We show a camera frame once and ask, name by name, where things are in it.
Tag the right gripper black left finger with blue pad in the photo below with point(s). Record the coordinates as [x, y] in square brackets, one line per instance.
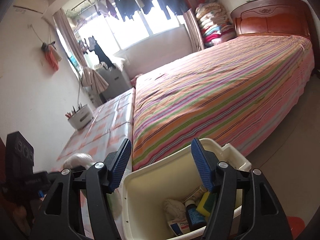
[60, 214]

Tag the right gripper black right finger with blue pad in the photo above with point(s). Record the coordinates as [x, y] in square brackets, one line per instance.
[262, 216]

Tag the white fluffy plush toy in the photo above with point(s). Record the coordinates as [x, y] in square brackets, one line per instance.
[78, 159]

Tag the green yellow sponge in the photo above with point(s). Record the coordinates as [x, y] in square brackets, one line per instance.
[206, 204]

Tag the dark blue small bottle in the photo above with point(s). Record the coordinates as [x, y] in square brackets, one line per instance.
[194, 218]

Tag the white tissue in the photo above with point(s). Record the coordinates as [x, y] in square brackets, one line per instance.
[174, 209]

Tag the white paper carton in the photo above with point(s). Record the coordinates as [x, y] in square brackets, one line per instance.
[179, 226]

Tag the cream trash bin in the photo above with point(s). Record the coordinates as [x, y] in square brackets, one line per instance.
[144, 191]

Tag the checkered plastic tablecloth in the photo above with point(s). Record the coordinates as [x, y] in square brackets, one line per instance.
[112, 123]

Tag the white pen holder basket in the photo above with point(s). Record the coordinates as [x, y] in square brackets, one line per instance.
[79, 118]

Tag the grey air cooler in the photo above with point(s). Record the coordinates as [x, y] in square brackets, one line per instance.
[118, 82]

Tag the striped bed sheet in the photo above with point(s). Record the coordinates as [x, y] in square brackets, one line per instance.
[237, 92]

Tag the orange hanging cloth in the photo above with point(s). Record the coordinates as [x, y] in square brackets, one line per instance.
[51, 55]

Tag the left pink curtain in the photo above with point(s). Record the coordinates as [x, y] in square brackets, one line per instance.
[66, 31]

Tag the pink curtain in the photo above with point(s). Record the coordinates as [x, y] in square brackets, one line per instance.
[66, 31]
[193, 30]

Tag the right pink curtain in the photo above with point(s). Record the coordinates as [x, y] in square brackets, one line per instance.
[193, 30]

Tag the stack of folded blankets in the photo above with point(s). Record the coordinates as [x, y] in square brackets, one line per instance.
[214, 23]

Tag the wooden bed headboard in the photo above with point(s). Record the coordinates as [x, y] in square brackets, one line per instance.
[274, 17]

